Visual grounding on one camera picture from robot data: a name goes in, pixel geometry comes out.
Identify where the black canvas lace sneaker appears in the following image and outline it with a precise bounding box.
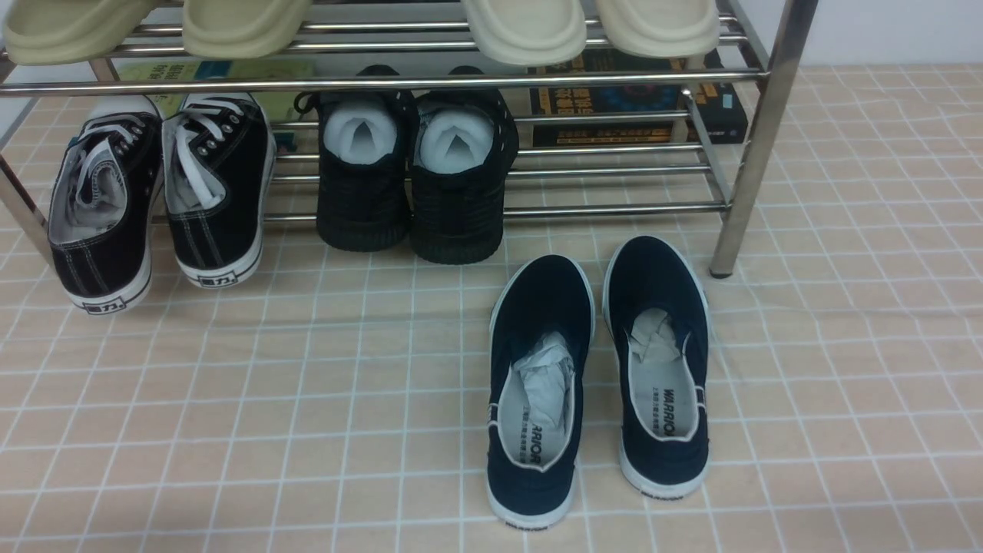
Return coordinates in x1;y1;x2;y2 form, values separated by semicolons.
162;92;276;288
47;95;163;316

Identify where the silver metal shoe rack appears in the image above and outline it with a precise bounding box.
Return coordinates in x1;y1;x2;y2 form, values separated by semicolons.
2;1;818;279

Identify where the left navy slip-on shoe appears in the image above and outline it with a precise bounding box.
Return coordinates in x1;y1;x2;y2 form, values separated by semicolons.
485;254;596;531

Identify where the navy slip-on shoe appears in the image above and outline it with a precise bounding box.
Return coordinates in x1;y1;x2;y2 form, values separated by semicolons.
601;236;710;501
485;254;596;531

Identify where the right black knit sneaker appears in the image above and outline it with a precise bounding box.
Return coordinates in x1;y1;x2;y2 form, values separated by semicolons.
409;88;519;265

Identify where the black knit sneaker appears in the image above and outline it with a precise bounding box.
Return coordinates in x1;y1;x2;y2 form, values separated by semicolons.
294;90;420;253
409;88;519;265

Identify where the right navy slip-on shoe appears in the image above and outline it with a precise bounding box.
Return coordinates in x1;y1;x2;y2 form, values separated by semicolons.
601;236;710;501

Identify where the left black knit sneaker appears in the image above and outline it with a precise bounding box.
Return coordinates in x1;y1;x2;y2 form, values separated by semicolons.
294;90;420;253

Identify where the cream slipper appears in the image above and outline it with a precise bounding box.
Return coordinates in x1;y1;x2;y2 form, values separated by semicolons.
461;1;587;68
595;1;720;58

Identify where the black book stack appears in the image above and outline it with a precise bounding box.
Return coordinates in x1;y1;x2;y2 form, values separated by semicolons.
528;48;749;147

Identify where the far right cream slipper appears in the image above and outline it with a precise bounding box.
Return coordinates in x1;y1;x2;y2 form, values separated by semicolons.
595;1;720;58

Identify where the beige slipper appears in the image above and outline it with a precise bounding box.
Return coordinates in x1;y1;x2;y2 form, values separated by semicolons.
2;1;161;65
182;0;313;60

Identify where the far left beige slipper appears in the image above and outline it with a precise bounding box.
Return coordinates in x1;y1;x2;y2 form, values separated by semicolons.
2;1;161;65

